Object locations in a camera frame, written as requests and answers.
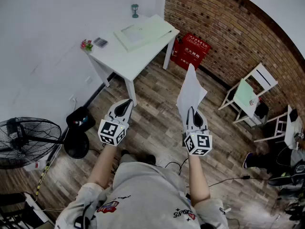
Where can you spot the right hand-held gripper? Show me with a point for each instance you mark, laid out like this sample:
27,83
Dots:
199,143

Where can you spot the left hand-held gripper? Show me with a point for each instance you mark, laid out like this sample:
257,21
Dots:
109,132

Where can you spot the white A4 paper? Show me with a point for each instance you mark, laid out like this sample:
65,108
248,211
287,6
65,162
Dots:
190,92

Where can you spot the pale green cutting mat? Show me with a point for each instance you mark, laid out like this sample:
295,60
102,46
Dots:
152,30

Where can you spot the person's left forearm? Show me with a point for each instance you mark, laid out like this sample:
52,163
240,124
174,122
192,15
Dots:
104,166

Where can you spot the person's right forearm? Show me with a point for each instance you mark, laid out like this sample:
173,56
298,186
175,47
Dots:
199,180

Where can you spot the person's left shoe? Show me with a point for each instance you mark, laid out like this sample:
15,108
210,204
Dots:
125,153

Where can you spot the person's shoe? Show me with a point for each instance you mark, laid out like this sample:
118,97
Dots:
150,159
125,153

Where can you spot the black bin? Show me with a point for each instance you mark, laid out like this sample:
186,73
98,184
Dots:
71,120

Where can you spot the white table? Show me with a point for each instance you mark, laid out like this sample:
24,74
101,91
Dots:
124,61

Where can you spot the person's right shoe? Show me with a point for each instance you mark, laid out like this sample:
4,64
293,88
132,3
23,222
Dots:
150,159

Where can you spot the pale green board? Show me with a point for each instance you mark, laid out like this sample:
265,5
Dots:
244,93

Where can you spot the black floor fan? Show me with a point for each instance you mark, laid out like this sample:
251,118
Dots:
76,147

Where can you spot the small white jar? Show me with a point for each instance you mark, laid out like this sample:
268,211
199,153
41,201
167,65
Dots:
253,102

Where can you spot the black bag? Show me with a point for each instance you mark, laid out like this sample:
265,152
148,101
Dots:
262,110

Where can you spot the grey calculator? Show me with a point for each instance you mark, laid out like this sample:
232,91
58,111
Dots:
100,42

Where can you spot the red fire extinguisher box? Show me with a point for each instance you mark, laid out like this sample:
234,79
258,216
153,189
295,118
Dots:
194,50

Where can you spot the small potted red flowers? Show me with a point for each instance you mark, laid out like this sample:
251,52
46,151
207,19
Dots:
87,45

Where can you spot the red fire extinguisher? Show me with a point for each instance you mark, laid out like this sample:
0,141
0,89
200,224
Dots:
175,50

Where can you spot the person in white shirt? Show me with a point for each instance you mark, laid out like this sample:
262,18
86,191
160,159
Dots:
147,187

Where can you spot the white chair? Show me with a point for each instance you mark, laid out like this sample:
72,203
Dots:
265,76
294,132

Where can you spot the white plastic jug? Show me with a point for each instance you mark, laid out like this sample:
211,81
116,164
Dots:
35,166

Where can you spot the black metal rack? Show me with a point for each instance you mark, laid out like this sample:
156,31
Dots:
14,211

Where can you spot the white wall outlet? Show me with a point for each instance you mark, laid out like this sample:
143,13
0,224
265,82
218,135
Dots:
73,99
89,80

